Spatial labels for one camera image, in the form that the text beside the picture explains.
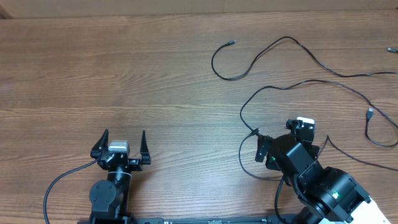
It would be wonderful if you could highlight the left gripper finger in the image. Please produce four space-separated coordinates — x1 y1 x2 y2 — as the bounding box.
90 129 109 158
140 131 151 165

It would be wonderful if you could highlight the black cable bundle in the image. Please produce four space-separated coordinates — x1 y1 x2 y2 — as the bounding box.
238 132 398 182

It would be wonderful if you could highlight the black cable pulled free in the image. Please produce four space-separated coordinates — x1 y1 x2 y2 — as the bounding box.
210 36 397 82
238 79 397 142

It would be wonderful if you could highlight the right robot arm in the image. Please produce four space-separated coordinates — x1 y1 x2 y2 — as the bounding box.
256 134 387 223

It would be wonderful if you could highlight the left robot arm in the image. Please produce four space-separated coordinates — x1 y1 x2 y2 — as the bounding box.
78 129 151 224

